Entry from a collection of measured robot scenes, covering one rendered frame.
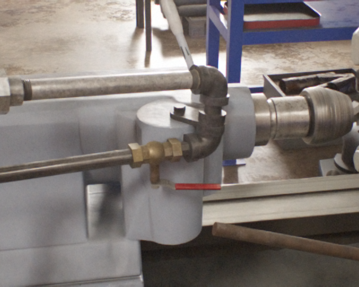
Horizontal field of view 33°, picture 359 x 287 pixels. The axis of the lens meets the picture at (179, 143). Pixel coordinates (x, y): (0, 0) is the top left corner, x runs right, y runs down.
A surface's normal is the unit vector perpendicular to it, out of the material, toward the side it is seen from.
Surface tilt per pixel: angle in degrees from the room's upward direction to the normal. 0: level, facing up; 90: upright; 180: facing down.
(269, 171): 0
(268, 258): 16
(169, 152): 68
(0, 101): 101
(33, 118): 60
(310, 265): 9
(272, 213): 0
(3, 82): 56
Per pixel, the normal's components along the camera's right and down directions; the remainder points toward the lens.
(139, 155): 0.36, -0.07
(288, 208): 0.00, -0.88
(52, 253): 0.13, -0.01
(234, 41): 0.15, 0.46
